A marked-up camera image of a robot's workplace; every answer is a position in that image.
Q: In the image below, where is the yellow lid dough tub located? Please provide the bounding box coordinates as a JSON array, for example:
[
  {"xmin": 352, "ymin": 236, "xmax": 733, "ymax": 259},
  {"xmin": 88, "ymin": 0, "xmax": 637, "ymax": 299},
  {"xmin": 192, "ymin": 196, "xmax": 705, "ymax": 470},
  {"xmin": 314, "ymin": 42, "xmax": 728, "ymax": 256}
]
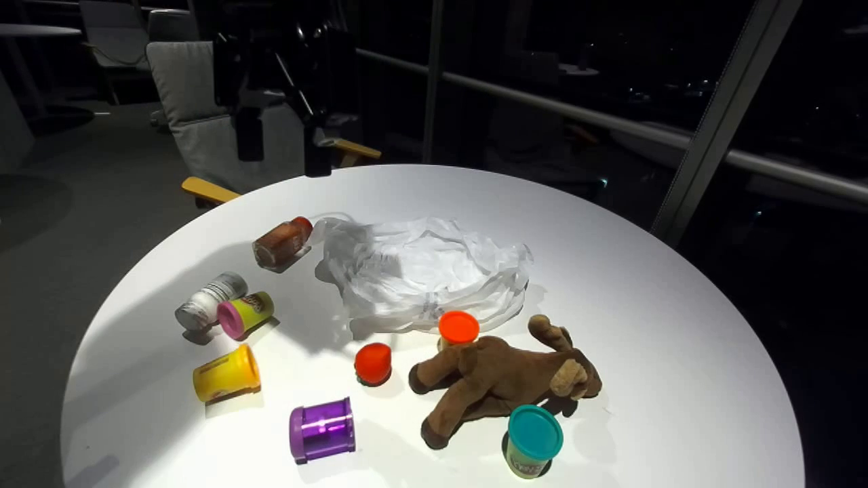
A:
[{"xmin": 190, "ymin": 343, "xmax": 266, "ymax": 408}]

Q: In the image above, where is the orange lid dough tub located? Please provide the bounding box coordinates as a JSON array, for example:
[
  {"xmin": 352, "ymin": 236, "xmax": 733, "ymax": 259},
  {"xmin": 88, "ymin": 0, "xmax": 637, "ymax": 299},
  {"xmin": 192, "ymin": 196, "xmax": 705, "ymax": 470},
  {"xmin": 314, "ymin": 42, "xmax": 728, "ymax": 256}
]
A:
[{"xmin": 438, "ymin": 306, "xmax": 484, "ymax": 352}]

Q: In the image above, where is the black tripod stand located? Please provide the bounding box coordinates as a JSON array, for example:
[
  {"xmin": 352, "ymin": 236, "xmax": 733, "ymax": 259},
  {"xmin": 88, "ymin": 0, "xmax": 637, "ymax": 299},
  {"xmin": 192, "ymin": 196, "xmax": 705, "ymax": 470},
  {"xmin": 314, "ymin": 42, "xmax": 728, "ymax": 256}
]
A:
[{"xmin": 211, "ymin": 22, "xmax": 337, "ymax": 180}]

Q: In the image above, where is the brown cylinder toy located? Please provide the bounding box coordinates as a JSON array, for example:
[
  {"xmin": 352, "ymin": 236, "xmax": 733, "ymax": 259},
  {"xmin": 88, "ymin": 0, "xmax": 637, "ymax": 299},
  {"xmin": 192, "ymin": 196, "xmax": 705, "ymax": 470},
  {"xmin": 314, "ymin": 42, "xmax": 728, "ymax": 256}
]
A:
[{"xmin": 251, "ymin": 214, "xmax": 318, "ymax": 275}]

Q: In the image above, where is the white label bottle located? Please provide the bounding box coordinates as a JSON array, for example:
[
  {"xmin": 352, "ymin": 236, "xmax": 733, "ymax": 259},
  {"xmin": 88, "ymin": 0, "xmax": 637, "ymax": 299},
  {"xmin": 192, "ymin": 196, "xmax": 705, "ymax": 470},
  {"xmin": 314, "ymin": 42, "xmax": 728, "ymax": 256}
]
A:
[{"xmin": 172, "ymin": 272, "xmax": 251, "ymax": 339}]

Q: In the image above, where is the small purple piece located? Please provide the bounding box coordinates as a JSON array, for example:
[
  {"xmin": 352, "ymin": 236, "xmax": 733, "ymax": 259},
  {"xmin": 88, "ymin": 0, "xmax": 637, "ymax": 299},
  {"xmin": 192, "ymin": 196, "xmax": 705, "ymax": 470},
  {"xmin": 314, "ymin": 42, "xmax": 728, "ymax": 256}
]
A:
[{"xmin": 287, "ymin": 393, "xmax": 358, "ymax": 468}]

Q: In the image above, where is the teal lid dough tub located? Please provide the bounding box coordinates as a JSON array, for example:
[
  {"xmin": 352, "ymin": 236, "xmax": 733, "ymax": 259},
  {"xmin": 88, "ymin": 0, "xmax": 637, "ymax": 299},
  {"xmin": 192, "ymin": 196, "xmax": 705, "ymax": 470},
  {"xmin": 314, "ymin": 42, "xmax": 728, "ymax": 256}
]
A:
[{"xmin": 500, "ymin": 401, "xmax": 568, "ymax": 482}]

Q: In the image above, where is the grey chair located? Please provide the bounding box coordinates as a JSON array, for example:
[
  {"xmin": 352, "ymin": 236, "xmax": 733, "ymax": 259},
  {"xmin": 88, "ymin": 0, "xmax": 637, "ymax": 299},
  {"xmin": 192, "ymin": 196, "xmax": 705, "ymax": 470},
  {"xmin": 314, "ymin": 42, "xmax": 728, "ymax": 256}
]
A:
[{"xmin": 144, "ymin": 35, "xmax": 309, "ymax": 198}]

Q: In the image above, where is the metal window frame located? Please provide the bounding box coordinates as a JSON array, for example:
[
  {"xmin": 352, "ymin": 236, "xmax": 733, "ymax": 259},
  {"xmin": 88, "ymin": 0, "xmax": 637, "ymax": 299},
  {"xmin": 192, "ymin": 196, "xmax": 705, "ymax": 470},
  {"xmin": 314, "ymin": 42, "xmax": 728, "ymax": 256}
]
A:
[{"xmin": 351, "ymin": 0, "xmax": 868, "ymax": 248}]

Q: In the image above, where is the white plastic bag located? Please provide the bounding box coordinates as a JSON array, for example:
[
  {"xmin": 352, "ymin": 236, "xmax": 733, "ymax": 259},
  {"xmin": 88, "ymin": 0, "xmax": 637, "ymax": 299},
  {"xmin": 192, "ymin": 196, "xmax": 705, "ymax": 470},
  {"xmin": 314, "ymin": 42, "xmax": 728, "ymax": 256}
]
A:
[{"xmin": 309, "ymin": 213, "xmax": 538, "ymax": 339}]

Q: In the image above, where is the red lid dough tub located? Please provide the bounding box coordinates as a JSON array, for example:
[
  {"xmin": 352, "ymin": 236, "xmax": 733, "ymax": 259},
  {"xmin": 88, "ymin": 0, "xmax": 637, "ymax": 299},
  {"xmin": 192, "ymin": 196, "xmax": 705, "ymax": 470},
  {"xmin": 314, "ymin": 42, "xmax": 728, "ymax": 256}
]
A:
[{"xmin": 352, "ymin": 339, "xmax": 397, "ymax": 392}]

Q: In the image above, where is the yellow flat piece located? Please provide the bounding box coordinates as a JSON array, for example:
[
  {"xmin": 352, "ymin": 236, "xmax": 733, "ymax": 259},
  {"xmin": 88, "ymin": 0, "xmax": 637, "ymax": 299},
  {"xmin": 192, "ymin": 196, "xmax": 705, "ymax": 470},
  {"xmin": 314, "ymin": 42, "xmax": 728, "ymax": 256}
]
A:
[
  {"xmin": 324, "ymin": 134, "xmax": 386, "ymax": 164},
  {"xmin": 180, "ymin": 175, "xmax": 241, "ymax": 207}
]

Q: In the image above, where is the brown plush toy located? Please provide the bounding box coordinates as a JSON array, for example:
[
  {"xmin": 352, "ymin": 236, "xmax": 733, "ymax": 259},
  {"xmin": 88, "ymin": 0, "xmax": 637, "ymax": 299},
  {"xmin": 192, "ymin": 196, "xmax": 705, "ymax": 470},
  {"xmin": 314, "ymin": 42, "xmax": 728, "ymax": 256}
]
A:
[{"xmin": 408, "ymin": 312, "xmax": 606, "ymax": 454}]

